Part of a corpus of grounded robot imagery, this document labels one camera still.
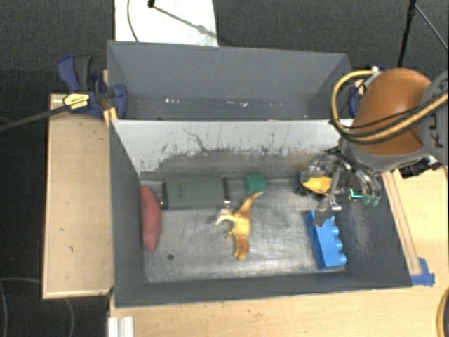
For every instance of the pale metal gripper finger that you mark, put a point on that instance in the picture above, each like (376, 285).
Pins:
(315, 167)
(326, 211)

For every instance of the small yellow toy piece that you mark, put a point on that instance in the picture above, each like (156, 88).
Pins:
(317, 184)

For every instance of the blue toy building brick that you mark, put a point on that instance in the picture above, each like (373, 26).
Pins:
(329, 244)

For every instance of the small green cup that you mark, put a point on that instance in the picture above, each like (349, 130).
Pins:
(255, 183)

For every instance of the yellow toy animal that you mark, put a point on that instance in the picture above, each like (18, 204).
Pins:
(242, 226)

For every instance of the grey metal bin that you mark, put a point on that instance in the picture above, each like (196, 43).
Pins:
(210, 146)

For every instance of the dark green flat block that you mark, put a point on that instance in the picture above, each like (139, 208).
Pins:
(194, 192)

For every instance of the pale wood flat board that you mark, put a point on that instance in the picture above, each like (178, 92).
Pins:
(77, 205)

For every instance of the black cylinder on white bracket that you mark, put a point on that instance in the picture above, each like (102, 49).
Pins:
(419, 167)

